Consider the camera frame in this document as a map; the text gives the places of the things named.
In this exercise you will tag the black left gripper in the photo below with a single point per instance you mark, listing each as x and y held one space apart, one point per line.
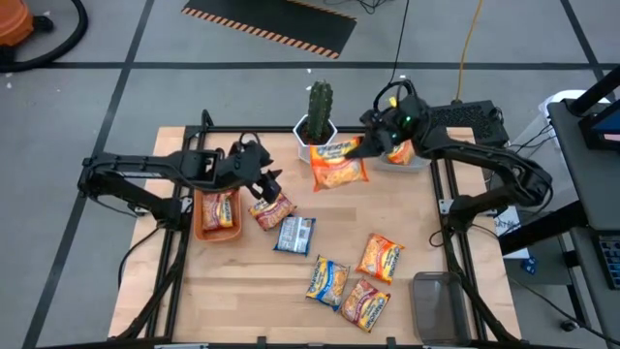
242 162

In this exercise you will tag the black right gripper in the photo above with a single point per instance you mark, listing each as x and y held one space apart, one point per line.
402 121

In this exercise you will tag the red beef ramen pack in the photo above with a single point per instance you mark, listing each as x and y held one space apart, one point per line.
273 215
218 211
364 305

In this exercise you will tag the orange chicken ramen pack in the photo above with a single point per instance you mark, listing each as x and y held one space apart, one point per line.
336 174
380 258
402 154

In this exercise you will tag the blue soy sauce ramen pack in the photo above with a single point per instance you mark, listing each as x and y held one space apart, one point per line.
294 236
328 283

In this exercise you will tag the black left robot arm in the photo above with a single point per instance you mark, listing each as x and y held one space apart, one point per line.
135 165

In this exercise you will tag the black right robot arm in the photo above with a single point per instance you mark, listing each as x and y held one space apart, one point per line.
484 157

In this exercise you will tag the light grey plastic bin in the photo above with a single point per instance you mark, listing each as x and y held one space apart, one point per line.
412 168

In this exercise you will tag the white hexagonal plant pot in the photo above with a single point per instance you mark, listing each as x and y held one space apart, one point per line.
301 145

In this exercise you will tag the green cactus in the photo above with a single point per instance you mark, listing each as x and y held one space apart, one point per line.
319 109

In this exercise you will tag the orange plastic bin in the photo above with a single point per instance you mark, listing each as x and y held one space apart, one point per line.
218 236

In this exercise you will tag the black hazard-striped floor mat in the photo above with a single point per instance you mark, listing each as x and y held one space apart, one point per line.
271 22

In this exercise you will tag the white paper sheet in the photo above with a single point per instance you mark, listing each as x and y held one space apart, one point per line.
511 228

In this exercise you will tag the dark grey plastic bin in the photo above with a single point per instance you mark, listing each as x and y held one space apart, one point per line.
438 310

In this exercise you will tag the white translucent container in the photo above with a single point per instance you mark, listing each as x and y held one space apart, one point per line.
557 104

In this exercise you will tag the small blue object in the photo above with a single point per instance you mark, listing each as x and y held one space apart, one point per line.
529 265

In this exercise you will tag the black monitor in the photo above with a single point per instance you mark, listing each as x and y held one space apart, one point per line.
593 136

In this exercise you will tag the grey desk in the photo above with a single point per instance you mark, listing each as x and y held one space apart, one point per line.
596 184

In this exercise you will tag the black keyboard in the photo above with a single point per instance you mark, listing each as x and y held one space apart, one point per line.
611 262

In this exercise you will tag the orange shop vacuum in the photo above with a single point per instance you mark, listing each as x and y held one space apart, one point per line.
14 22

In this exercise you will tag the black aluminium table frame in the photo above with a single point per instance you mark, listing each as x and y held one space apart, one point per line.
242 129

